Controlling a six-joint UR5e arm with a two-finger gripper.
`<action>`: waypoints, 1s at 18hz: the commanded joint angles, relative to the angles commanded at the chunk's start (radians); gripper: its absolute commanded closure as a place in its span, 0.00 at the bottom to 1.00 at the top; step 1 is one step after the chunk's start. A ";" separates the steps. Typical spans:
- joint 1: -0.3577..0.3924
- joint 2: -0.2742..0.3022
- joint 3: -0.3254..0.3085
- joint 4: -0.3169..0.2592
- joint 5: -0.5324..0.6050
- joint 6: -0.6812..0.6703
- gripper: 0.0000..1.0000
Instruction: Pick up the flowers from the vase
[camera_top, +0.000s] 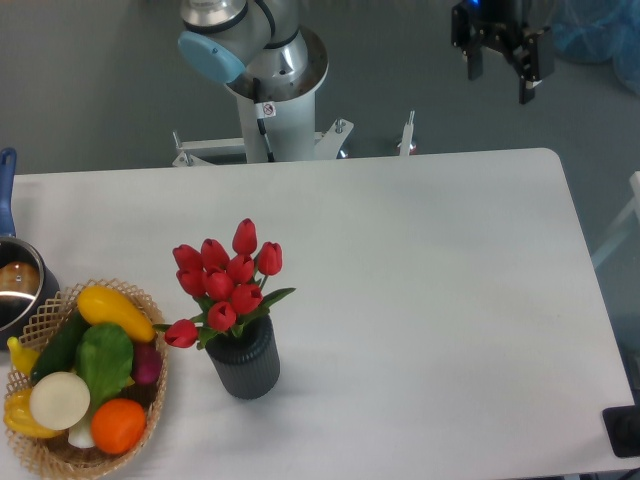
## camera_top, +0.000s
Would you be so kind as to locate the purple red onion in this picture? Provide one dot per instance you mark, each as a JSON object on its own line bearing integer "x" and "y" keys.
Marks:
{"x": 147, "y": 364}

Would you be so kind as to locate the blue plastic bag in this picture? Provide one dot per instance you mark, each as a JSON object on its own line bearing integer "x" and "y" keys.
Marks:
{"x": 598, "y": 32}

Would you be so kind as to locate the blue handled saucepan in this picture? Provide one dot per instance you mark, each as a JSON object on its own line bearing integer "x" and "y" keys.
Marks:
{"x": 26, "y": 281}

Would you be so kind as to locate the black device at edge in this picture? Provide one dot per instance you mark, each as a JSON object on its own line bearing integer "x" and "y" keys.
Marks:
{"x": 622, "y": 426}

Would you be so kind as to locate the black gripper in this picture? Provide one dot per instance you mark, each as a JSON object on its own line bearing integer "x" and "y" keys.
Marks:
{"x": 499, "y": 26}

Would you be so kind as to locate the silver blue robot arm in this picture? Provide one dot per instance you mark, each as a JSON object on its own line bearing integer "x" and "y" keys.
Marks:
{"x": 257, "y": 48}

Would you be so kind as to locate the yellow squash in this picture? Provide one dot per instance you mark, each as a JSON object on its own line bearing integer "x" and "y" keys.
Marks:
{"x": 99, "y": 305}

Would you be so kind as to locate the yellow bell pepper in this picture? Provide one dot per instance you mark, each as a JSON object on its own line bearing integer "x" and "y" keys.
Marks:
{"x": 18, "y": 417}

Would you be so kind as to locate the red tulip bouquet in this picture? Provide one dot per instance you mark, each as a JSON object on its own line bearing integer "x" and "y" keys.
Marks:
{"x": 228, "y": 287}

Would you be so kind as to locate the yellow banana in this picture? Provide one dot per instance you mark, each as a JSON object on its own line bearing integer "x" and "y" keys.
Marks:
{"x": 22, "y": 358}

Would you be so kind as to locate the dark grey ribbed vase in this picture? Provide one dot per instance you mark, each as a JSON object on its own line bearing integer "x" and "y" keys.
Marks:
{"x": 248, "y": 366}

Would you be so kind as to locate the orange fruit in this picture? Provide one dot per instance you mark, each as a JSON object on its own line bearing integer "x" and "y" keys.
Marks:
{"x": 118, "y": 425}

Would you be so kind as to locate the dark green cucumber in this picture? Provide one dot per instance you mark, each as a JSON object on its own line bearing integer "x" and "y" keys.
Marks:
{"x": 60, "y": 352}

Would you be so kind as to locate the white round onion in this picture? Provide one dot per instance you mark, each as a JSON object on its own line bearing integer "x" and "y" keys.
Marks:
{"x": 59, "y": 401}

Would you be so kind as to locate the green leafy bok choy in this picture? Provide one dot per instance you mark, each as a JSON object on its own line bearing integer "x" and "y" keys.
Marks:
{"x": 104, "y": 362}

